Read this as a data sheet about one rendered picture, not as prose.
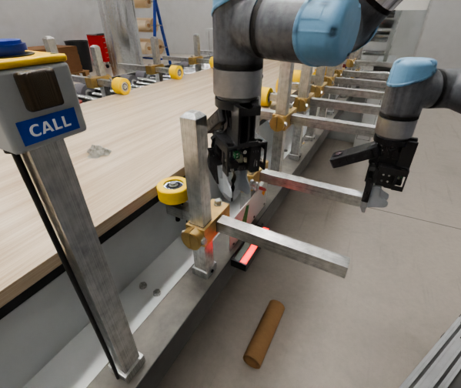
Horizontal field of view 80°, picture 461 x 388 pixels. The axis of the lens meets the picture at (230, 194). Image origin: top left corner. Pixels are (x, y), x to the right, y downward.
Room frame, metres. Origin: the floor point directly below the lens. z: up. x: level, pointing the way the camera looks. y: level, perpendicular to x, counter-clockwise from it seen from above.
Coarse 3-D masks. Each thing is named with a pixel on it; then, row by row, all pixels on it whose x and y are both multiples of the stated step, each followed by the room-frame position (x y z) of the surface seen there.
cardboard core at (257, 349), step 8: (272, 304) 0.82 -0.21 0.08; (280, 304) 0.82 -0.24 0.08; (272, 312) 0.78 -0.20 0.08; (280, 312) 0.79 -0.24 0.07; (264, 320) 0.74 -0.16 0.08; (272, 320) 0.74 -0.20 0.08; (264, 328) 0.70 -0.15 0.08; (272, 328) 0.70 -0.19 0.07; (256, 336) 0.66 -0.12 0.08; (264, 336) 0.66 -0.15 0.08; (272, 336) 0.68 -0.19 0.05; (256, 344) 0.63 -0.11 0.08; (264, 344) 0.63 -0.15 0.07; (248, 352) 0.60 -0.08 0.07; (256, 352) 0.59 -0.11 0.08; (264, 352) 0.60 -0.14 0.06; (248, 360) 0.59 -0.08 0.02; (256, 360) 0.56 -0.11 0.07; (256, 368) 0.56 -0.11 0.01
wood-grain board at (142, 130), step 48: (144, 96) 1.43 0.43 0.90; (192, 96) 1.43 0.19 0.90; (96, 144) 0.82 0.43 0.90; (144, 144) 0.82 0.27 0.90; (0, 192) 0.54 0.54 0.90; (96, 192) 0.54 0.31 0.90; (144, 192) 0.54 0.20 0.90; (0, 240) 0.38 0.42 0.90; (48, 240) 0.38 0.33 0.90; (0, 288) 0.27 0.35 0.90
